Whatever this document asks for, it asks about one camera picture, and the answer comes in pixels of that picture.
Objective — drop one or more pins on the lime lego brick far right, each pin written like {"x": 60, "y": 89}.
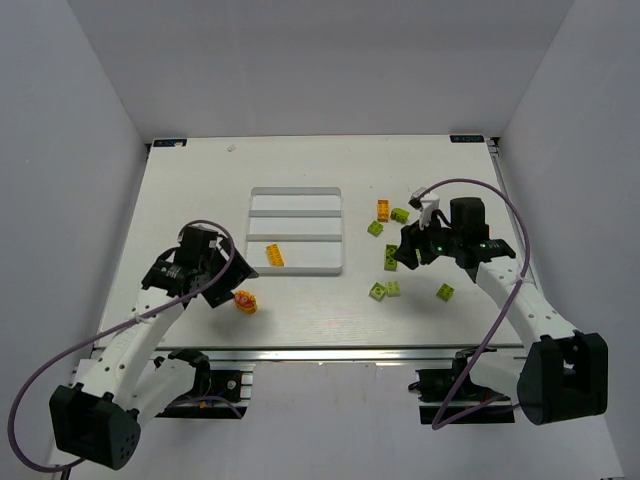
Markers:
{"x": 445, "y": 292}

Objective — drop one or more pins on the lime round-stud lego brick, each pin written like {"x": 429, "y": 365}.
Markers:
{"x": 378, "y": 291}

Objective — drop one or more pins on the blue corner label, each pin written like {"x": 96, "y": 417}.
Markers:
{"x": 169, "y": 143}
{"x": 466, "y": 138}

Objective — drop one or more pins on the white three-compartment tray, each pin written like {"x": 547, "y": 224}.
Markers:
{"x": 306, "y": 222}

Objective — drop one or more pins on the lime long lego brick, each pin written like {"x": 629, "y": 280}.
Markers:
{"x": 390, "y": 263}

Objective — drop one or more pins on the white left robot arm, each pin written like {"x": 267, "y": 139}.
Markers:
{"x": 100, "y": 418}

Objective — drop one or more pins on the lime square lego brick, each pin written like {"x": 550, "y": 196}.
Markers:
{"x": 375, "y": 228}

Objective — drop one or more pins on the blue left corner label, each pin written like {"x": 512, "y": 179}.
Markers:
{"x": 169, "y": 143}

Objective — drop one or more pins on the lime small lego brick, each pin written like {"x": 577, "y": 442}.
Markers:
{"x": 393, "y": 289}

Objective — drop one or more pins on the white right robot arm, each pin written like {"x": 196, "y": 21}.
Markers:
{"x": 565, "y": 373}

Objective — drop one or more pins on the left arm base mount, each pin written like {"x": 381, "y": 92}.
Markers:
{"x": 216, "y": 393}

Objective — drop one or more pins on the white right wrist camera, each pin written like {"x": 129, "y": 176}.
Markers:
{"x": 425, "y": 202}

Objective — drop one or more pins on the dark green lego brick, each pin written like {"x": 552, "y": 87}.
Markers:
{"x": 399, "y": 215}

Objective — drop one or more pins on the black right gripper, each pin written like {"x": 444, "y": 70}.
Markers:
{"x": 417, "y": 245}

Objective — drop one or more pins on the blue right corner label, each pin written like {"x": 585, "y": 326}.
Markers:
{"x": 466, "y": 138}

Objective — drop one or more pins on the yellow lego brick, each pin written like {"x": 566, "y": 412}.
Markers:
{"x": 274, "y": 255}

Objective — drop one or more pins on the orange lego brick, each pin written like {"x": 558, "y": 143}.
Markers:
{"x": 383, "y": 210}

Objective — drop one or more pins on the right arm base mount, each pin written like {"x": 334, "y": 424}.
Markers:
{"x": 433, "y": 385}

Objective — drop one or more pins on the orange rounded lego piece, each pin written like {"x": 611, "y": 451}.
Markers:
{"x": 245, "y": 301}

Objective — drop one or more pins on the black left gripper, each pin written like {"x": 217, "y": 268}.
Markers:
{"x": 228, "y": 280}

